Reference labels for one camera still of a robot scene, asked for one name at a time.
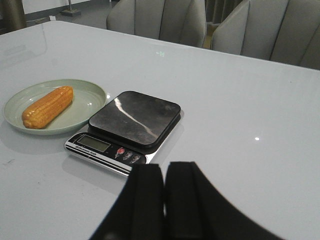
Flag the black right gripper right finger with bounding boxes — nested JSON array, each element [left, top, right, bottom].
[[164, 162, 279, 240]]

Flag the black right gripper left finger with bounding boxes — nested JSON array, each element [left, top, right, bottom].
[[90, 164, 165, 240]]

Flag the orange corn cob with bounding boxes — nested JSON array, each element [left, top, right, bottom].
[[21, 86, 74, 129]]

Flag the black silver kitchen scale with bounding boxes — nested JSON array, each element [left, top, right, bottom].
[[64, 91, 181, 176]]

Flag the light green plate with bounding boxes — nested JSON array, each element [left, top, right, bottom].
[[3, 79, 108, 136]]

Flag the left grey upholstered chair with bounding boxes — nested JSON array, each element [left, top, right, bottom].
[[106, 0, 207, 48]]

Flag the grey upholstered chair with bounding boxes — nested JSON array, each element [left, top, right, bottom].
[[210, 0, 320, 70], [106, 0, 207, 48]]

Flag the right grey upholstered chair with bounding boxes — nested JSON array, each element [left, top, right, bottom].
[[210, 0, 320, 70]]

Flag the metal floor stand base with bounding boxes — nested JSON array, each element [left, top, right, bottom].
[[60, 0, 82, 17]]

